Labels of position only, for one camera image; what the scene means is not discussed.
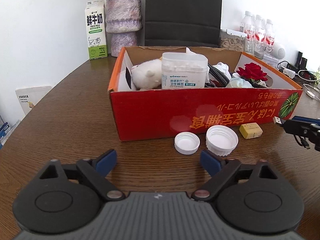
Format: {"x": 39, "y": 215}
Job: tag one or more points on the black power adapter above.
{"x": 292, "y": 67}

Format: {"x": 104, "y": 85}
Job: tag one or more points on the black paper bag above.
{"x": 182, "y": 12}

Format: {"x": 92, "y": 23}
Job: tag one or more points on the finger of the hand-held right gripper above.
{"x": 300, "y": 126}
{"x": 317, "y": 141}

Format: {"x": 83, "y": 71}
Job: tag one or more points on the red fabric rose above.
{"x": 251, "y": 71}

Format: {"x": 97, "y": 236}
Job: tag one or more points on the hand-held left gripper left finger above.
{"x": 106, "y": 162}

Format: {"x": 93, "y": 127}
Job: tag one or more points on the small white bottle cap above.
{"x": 187, "y": 143}

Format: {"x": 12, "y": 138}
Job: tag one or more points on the white round speaker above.
{"x": 279, "y": 52}

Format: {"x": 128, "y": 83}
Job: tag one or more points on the white green milk carton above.
{"x": 96, "y": 32}

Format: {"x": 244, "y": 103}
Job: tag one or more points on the black and red gadget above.
{"x": 307, "y": 75}

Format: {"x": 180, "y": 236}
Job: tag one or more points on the white plush sheep toy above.
{"x": 147, "y": 73}

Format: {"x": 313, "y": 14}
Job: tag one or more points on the blue white boxes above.
{"x": 7, "y": 130}

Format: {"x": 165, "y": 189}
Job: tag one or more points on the black upright device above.
{"x": 302, "y": 60}

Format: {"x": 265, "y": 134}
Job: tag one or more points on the clear cotton swab box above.
{"x": 182, "y": 72}

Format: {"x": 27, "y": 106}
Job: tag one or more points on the clear water bottle red label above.
{"x": 258, "y": 33}
{"x": 269, "y": 36}
{"x": 246, "y": 30}

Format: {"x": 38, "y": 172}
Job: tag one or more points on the purple white textured vase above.
{"x": 123, "y": 17}

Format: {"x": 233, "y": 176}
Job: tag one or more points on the red cardboard box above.
{"x": 155, "y": 110}

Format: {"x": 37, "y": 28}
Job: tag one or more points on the white printed tin box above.
{"x": 271, "y": 60}

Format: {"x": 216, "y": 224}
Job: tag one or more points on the white tissue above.
{"x": 223, "y": 68}

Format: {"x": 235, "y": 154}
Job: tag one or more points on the yellow soap block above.
{"x": 250, "y": 130}

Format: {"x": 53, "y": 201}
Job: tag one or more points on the white charger block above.
{"x": 289, "y": 73}

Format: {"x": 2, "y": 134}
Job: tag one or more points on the clear container of seeds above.
{"x": 232, "y": 41}

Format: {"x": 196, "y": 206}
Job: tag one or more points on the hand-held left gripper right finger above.
{"x": 211, "y": 162}

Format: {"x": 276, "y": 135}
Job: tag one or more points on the large white bottle cap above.
{"x": 222, "y": 138}

